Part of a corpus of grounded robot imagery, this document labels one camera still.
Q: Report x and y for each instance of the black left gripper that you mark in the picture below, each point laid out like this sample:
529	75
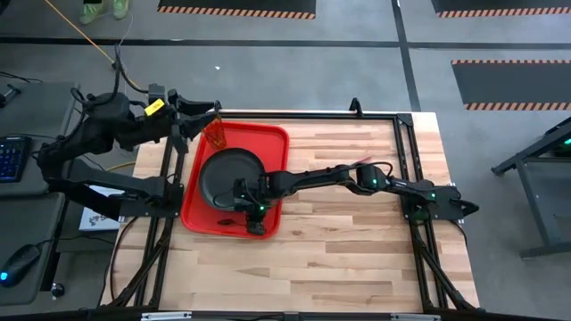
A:
171	118

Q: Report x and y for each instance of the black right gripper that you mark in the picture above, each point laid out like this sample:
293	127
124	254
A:
252	194

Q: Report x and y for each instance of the amber plastic cup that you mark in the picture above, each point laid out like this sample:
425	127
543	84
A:
215	134

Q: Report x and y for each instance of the dark metal spoon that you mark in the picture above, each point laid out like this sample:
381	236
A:
224	221

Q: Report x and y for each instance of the black round plate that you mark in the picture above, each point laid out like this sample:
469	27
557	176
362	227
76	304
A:
223	174

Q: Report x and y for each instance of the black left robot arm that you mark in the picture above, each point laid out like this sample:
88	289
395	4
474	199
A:
102	125

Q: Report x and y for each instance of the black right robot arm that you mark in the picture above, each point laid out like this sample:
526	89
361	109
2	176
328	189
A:
312	178

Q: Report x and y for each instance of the red plastic tray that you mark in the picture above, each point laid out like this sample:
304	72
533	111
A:
267	142

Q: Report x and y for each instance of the black hazard-striped floor mat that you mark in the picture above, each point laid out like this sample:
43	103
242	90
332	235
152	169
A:
513	84
236	4
499	3

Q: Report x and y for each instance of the person's foot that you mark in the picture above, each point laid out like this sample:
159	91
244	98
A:
120	6
93	11

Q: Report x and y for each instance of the white printed box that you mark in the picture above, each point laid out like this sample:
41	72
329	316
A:
96	221

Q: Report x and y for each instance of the grey desk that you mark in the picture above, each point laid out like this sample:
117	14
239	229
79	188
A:
27	111

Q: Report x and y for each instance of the black backlit keyboard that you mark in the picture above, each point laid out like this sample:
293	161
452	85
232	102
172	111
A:
13	158

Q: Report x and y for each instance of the black desk tool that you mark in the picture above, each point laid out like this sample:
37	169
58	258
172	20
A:
10	93

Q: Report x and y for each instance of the black caster wheel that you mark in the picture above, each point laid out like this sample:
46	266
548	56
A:
58	290

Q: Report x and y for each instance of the black computer mouse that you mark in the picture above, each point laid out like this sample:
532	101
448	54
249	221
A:
20	263

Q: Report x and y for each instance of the black metal side table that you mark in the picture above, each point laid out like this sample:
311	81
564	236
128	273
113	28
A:
544	250

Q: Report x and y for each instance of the black aluminium table frame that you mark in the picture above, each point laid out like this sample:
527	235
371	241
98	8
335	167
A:
312	115

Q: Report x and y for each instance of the silver metal bracket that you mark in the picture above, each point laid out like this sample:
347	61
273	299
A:
165	316
415	317

